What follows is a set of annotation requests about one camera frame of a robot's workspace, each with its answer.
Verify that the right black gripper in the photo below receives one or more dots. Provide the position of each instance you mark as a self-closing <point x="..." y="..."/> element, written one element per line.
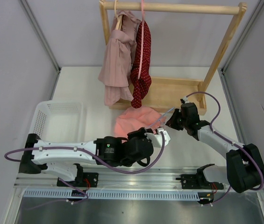
<point x="171" y="122"/>

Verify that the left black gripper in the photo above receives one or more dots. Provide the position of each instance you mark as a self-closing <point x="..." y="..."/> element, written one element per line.
<point x="140" y="132"/>

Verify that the blue wire hanger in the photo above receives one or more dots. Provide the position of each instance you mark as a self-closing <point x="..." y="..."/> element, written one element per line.
<point x="160" y="121"/>

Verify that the salmon pink skirt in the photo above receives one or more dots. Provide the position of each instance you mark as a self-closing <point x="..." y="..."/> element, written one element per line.
<point x="133" y="119"/>

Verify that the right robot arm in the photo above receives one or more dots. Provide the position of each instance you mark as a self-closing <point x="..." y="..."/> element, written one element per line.
<point x="244" y="169"/>

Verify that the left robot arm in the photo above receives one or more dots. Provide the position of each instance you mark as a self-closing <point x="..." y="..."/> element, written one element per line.
<point x="64" y="161"/>

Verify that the beige wooden hanger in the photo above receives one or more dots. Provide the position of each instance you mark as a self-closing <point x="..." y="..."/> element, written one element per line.
<point x="118" y="16"/>

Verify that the pink plastic hanger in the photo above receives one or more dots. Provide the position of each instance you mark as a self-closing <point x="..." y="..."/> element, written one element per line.
<point x="142" y="39"/>

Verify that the wooden clothes rack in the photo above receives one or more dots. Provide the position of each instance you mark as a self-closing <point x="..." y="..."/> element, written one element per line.
<point x="165" y="92"/>

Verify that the red polka dot garment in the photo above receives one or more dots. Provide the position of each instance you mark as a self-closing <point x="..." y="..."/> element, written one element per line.
<point x="141" y="86"/>

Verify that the dusty pink hanging garment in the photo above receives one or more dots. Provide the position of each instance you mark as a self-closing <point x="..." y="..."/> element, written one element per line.
<point x="118" y="59"/>

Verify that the white plastic basket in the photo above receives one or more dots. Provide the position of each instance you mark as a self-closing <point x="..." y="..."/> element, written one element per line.
<point x="59" y="121"/>

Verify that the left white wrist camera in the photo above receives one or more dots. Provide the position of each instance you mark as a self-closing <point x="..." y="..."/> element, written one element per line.
<point x="161" y="137"/>

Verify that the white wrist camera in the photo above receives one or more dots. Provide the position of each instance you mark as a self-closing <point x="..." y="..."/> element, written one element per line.
<point x="184" y="100"/>
<point x="161" y="137"/>

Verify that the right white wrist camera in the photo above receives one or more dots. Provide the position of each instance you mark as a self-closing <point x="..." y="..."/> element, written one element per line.
<point x="184" y="100"/>

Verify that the aluminium mounting rail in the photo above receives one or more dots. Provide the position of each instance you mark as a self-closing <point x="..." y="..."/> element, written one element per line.
<point x="154" y="184"/>

